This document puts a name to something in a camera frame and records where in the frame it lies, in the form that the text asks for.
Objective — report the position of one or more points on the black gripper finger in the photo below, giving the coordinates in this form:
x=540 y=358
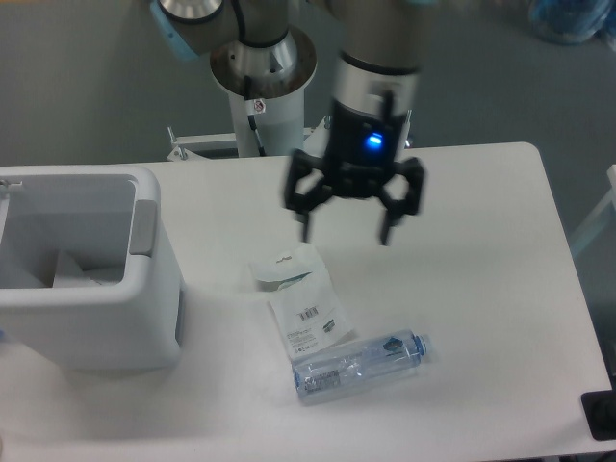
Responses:
x=300 y=203
x=395 y=209

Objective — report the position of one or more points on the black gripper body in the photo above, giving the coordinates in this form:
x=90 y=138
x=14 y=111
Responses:
x=359 y=158

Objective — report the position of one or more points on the white push-lid trash can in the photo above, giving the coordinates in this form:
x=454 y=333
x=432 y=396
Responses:
x=89 y=279

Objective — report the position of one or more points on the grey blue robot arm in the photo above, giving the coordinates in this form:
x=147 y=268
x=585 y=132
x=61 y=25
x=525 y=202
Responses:
x=381 y=56

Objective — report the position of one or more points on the white plastic package bag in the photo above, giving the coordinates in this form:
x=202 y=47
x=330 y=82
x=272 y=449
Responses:
x=300 y=293

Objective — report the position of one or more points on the clear plastic water bottle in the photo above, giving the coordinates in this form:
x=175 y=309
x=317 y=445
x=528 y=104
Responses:
x=347 y=369

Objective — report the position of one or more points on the blue plastic bag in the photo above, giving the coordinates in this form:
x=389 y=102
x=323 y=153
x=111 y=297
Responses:
x=567 y=22

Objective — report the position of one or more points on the black device at table edge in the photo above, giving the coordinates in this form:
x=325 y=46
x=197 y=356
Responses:
x=599 y=410

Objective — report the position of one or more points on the white pedestal base frame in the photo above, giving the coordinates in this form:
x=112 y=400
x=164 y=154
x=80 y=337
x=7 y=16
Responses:
x=225 y=146

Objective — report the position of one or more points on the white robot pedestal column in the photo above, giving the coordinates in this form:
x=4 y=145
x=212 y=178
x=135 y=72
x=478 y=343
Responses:
x=265 y=88

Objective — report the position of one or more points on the white frame at right edge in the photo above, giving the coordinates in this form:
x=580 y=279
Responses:
x=596 y=220

